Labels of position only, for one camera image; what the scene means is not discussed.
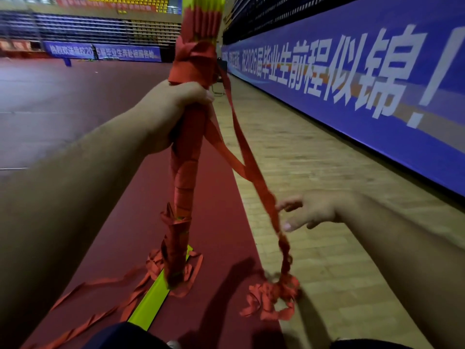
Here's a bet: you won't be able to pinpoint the person's right hand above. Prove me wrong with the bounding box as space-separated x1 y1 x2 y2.
276 190 358 233

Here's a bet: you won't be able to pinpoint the person's left hand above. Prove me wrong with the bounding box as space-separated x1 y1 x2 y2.
132 80 215 155

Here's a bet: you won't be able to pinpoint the person's left forearm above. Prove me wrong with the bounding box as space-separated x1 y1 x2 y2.
0 107 153 349

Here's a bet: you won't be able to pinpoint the person's right forearm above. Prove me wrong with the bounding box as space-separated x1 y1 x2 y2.
336 192 465 349

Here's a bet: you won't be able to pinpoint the blue banner with white print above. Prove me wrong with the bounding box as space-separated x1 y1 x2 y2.
95 44 162 63
43 41 96 59

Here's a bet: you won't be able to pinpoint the black folding chair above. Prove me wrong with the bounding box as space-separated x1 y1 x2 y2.
212 58 228 97

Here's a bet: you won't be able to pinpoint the long red banner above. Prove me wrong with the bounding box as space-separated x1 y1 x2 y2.
54 0 157 12

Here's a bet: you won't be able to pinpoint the rows of bleacher seats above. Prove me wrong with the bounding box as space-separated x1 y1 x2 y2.
0 11 182 47

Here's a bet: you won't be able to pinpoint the black right trouser leg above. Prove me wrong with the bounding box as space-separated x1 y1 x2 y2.
332 339 415 349

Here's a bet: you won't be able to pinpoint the black trouser leg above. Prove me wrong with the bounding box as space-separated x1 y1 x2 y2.
332 339 415 349
81 322 171 349

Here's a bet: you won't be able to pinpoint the dark retracted bleacher stand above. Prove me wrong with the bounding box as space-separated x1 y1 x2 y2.
221 0 364 46

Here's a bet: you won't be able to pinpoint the low red barrier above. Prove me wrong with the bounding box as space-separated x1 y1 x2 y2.
0 39 50 59

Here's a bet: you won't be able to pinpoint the black left trouser leg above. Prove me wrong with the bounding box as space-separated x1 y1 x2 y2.
81 322 171 349

